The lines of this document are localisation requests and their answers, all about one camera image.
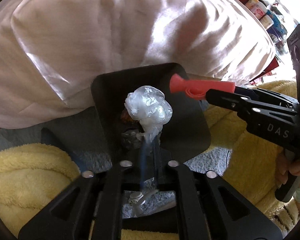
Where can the small white bottle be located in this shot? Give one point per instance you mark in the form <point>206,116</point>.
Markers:
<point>270,21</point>

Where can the blue round tin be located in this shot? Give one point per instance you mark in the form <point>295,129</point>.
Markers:
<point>278,28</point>

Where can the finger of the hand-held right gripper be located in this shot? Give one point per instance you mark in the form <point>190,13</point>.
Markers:
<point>240,102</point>
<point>262,93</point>

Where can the yellow fleece robe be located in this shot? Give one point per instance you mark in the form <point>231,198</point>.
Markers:
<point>27,170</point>

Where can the clear plastic wrap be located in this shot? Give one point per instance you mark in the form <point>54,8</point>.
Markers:
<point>147,105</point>

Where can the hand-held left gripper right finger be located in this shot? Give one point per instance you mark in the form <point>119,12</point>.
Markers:
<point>157,165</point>

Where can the red patterned wrapper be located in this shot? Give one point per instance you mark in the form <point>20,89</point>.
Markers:
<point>126,117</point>

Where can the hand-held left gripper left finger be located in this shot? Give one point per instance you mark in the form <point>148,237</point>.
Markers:
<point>142,165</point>

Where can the pink satin tablecloth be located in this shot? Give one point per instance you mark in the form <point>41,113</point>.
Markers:
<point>90,42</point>

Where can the white bottle with red label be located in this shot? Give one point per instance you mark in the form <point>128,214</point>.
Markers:
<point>263,13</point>

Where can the white bottle with yellow label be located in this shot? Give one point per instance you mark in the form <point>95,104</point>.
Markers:
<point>253,5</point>

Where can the black plastic bin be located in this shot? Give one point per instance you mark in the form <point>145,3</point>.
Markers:
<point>185,120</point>

